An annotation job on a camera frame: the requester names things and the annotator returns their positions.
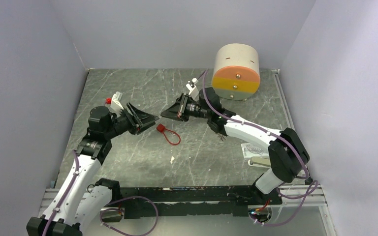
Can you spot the red cable lock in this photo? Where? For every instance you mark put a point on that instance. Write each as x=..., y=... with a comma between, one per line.
x=172, y=137

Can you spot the white card package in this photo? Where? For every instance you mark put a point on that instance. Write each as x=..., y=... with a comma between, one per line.
x=249, y=151

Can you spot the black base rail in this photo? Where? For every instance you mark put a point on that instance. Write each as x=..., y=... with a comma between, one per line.
x=235, y=200

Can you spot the cylindrical drawer box orange yellow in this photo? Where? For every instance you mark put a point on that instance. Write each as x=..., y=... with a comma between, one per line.
x=236, y=73

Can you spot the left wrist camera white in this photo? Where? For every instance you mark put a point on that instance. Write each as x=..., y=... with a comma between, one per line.
x=115, y=102

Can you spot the beige white stapler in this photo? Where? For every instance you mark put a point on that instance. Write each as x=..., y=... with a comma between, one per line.
x=259, y=162

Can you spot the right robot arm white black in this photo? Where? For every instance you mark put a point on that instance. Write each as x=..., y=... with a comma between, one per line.
x=287, y=153

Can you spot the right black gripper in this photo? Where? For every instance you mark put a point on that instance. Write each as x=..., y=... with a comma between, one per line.
x=177, y=111

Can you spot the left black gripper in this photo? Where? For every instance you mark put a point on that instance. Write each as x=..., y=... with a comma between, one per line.
x=137, y=126

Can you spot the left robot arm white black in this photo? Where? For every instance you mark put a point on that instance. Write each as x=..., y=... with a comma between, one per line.
x=70, y=213

